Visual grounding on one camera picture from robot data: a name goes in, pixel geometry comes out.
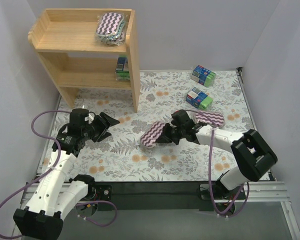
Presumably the pink wavy sponge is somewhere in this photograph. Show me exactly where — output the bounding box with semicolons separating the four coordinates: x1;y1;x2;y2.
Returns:
194;110;225;128
94;12;127;46
140;121;166;149

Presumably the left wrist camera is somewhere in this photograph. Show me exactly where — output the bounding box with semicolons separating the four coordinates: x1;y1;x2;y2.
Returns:
84;111;95;124

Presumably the floral patterned table mat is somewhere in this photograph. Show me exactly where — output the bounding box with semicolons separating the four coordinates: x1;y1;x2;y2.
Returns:
67;70;253;182

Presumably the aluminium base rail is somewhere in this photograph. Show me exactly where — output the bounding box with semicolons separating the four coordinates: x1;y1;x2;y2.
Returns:
21;181;291;205

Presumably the blue green sponge pack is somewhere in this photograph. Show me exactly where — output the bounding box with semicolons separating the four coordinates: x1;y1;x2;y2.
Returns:
185;87;213;110
115;56;130;81
190;65;216;88

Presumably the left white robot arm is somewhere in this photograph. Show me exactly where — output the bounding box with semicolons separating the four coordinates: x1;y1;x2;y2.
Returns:
13;108;119;240

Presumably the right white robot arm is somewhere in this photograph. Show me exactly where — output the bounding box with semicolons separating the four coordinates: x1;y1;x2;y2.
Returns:
153;110;278;197

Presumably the wooden two-tier shelf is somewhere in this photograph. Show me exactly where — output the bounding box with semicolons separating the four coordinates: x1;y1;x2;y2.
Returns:
27;8;141;111

